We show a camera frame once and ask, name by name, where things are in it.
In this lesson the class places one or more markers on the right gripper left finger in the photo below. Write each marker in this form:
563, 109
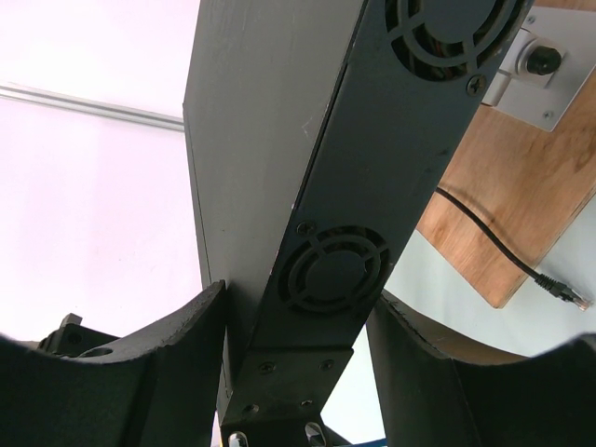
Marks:
154, 387

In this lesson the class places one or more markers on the metal switch mounting bracket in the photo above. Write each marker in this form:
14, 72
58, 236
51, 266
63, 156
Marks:
547, 64

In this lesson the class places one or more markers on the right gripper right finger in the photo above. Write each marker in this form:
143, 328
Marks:
437, 387

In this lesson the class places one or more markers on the wooden board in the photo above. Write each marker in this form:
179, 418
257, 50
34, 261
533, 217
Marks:
526, 184

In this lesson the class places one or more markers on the dark network switch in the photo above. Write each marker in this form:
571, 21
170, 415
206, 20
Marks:
317, 132

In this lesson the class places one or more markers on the left aluminium frame post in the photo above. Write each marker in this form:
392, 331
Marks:
37, 96

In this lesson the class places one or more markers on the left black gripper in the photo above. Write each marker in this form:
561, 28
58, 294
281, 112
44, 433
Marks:
72, 339

